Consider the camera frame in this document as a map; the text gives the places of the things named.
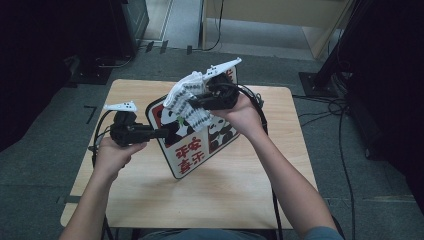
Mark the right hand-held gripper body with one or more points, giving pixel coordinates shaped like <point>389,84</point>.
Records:
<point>220,95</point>

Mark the panda print bag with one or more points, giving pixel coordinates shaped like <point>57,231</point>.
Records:
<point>191,150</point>

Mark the person's blue trousers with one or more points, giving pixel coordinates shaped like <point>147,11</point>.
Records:
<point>206,234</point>

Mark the person's right hand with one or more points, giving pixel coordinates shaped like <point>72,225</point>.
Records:
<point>241,116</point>

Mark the person's grey sleeve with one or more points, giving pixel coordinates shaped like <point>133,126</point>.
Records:
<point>321,234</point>

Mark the black stand base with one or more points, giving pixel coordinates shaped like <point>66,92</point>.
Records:
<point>316,85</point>

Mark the white patterned cloth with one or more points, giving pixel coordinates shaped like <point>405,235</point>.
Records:
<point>186,100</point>

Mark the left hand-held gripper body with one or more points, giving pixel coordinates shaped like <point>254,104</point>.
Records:
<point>126,132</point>

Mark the light wooden cabinet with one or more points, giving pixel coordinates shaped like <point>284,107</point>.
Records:
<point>276,13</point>

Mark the dark cabinet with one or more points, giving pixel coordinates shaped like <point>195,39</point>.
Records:
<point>126,26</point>

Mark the person's left hand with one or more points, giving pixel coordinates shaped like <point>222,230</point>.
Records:
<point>111,155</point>

